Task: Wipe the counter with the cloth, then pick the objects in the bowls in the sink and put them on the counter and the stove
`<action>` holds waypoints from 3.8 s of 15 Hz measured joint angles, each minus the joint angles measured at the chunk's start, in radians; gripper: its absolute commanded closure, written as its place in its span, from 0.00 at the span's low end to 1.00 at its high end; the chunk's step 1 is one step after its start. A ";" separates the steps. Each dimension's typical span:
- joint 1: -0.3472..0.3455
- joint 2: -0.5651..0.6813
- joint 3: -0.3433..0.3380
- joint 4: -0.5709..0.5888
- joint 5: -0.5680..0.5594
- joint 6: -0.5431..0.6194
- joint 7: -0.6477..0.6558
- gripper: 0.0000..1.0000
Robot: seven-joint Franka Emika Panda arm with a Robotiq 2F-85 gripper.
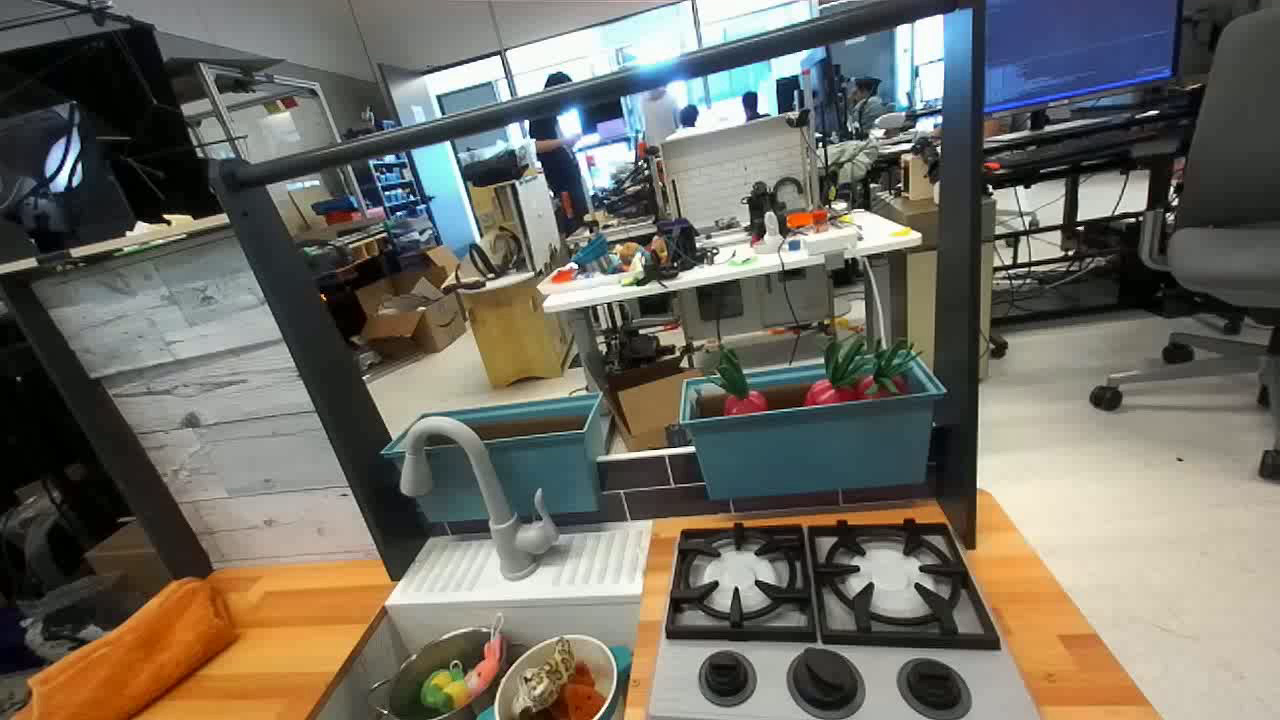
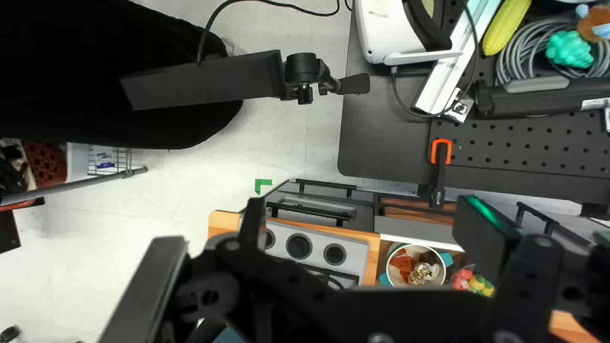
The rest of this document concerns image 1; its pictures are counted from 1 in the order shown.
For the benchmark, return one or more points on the orange terry cloth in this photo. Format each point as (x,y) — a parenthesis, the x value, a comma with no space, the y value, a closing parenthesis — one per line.
(123,660)

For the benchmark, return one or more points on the black burner grate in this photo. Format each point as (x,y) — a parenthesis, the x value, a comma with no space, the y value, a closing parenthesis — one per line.
(683,620)
(981,629)

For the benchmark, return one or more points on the open cardboard box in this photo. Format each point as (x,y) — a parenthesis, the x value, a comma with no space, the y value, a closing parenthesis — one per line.
(415,323)

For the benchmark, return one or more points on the grey toy stove body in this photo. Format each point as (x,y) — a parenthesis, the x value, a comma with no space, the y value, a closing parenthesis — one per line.
(670,693)

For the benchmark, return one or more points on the white toy sink unit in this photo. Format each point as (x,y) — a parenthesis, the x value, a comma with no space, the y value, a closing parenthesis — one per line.
(584,573)

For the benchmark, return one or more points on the grey toy faucet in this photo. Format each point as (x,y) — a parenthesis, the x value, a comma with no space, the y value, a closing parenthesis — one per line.
(501,533)

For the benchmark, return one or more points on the white metal shelf rack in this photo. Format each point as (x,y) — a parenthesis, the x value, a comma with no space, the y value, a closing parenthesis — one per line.
(266,125)

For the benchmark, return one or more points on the small orange plush toy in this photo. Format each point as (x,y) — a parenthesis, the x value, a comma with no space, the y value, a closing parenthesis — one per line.
(584,697)

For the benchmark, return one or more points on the grey office chair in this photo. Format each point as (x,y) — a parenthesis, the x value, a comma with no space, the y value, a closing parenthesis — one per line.
(1232,200)

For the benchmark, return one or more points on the green yellow plush toy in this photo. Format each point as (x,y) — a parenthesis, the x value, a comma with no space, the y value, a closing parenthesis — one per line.
(443,690)

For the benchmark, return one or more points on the plywood cabinet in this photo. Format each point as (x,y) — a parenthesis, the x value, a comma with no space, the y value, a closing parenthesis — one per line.
(513,334)

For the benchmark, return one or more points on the black toy kitchen frame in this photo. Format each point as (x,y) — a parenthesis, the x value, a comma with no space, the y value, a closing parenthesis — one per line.
(962,265)

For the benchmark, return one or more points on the blue computer monitor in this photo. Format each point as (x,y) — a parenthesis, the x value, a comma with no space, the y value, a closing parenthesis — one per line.
(1082,55)

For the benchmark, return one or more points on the steel bowl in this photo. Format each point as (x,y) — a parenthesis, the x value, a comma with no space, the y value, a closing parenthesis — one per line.
(398,684)

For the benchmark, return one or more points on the person in black shirt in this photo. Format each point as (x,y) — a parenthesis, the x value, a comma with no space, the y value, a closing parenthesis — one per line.
(563,164)

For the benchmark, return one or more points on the white board on table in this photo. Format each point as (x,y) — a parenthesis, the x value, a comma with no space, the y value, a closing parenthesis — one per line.
(734,164)

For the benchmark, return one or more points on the black office desk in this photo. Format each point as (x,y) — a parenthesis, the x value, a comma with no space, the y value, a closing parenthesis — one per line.
(1064,145)

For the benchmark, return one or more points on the teal planter box with radishes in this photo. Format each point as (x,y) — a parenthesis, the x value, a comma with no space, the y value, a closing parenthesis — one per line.
(815,446)

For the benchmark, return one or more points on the white work table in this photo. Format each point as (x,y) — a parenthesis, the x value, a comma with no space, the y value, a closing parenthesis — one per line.
(746,271)

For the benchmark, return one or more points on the red toy radish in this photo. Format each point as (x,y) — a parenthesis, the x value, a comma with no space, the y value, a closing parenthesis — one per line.
(742,398)
(890,362)
(828,384)

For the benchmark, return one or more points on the cardboard box under table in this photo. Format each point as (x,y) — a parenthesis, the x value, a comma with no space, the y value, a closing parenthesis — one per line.
(648,405)

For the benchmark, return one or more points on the black stove knob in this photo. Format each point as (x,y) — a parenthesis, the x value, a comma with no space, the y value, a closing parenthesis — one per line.
(934,684)
(825,683)
(724,678)

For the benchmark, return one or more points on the dark brick backsplash strip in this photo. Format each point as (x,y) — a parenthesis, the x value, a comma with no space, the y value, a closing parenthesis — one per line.
(652,485)

